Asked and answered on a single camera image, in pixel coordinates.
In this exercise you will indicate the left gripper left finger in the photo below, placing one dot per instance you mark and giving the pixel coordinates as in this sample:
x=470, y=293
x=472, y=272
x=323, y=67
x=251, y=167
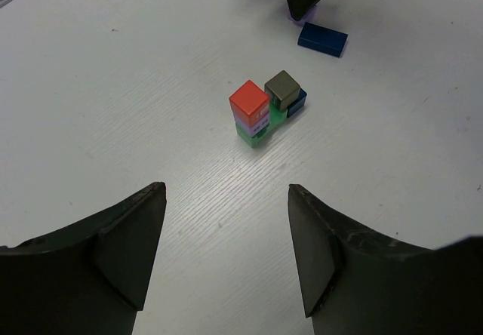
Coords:
x=90, y=277

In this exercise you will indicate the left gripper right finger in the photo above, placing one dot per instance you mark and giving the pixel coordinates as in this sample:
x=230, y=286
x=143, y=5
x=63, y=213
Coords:
x=355, y=280

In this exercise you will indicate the olive grey cube block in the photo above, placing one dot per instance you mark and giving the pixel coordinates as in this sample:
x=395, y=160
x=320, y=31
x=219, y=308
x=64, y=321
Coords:
x=282, y=89

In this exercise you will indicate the small dark blue cube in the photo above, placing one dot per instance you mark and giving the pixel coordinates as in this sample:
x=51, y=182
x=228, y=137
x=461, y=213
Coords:
x=298, y=104

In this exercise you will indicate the red cube block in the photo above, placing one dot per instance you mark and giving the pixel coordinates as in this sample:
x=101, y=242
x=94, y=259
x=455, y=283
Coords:
x=249, y=102

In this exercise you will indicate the green ridged block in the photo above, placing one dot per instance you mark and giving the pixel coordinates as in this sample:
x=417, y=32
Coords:
x=269, y=123

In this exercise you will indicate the long dark blue block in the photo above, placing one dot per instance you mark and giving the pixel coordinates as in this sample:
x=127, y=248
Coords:
x=323, y=40

